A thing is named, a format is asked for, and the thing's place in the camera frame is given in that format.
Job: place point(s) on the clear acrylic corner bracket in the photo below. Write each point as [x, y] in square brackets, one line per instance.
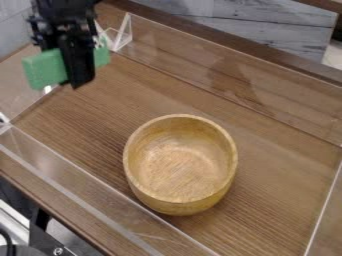
[116, 38]

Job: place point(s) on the brown wooden bowl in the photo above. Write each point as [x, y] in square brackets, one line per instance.
[180, 162]

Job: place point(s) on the green rectangular block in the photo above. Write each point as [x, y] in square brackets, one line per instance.
[44, 69]

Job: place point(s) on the black metal table leg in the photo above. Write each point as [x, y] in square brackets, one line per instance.
[38, 220]

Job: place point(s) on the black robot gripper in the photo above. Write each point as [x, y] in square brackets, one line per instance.
[66, 21]

